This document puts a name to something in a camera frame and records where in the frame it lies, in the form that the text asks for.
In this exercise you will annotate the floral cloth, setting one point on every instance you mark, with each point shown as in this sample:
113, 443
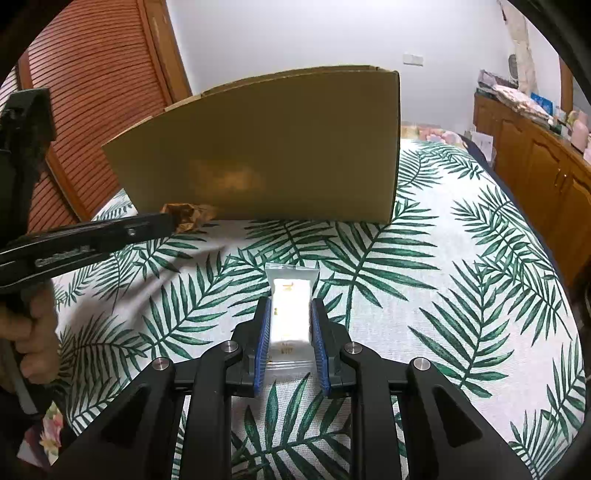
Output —
44, 434

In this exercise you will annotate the pink floral blanket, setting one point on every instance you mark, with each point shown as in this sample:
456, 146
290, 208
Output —
438, 136

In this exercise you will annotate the person's left hand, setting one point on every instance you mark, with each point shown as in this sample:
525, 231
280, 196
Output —
41, 332

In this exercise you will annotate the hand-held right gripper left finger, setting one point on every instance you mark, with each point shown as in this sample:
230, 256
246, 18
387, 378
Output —
263, 346

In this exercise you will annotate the beige hanging cloth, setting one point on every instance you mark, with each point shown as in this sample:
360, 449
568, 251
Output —
518, 37

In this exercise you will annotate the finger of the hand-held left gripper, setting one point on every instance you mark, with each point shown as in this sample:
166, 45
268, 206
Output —
152, 226

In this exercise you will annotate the wooden cabinet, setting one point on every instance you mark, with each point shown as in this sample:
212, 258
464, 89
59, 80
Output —
531, 175

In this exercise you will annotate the pile of folded floral cloths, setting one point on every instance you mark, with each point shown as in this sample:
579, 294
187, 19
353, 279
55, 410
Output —
512, 99

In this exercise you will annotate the white wall socket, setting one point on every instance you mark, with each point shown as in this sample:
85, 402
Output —
413, 59

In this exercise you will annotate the clear white snack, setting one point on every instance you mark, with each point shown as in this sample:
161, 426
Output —
288, 318

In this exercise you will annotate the brown cardboard box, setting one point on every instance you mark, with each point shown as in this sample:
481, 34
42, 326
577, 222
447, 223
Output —
277, 152

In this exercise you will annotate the gold candy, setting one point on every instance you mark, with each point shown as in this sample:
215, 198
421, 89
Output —
196, 217

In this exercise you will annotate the blue packet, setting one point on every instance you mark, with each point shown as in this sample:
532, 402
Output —
541, 102

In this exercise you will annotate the green leaf print tablecloth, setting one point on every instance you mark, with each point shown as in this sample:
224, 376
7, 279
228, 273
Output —
438, 277

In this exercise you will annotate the white paper box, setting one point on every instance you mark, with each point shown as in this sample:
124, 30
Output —
480, 145

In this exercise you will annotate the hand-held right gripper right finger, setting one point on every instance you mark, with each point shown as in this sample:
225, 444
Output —
319, 346

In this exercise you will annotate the pink bottle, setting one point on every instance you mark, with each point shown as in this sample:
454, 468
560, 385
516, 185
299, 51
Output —
580, 131

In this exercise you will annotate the wooden louvered door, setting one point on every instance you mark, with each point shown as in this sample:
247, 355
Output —
101, 92

